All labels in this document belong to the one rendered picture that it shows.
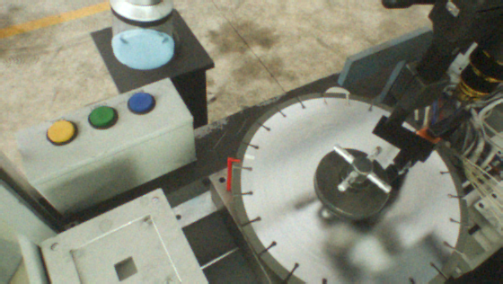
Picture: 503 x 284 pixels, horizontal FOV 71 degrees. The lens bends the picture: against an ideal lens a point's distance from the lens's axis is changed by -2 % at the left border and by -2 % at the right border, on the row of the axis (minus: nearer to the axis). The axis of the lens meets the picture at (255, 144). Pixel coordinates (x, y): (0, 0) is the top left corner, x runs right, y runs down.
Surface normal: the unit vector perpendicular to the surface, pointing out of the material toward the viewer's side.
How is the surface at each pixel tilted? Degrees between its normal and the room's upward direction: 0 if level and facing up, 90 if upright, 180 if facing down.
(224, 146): 0
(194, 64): 0
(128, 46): 96
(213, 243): 0
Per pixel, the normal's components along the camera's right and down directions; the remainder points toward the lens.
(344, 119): 0.08, -0.54
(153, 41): 0.18, 0.89
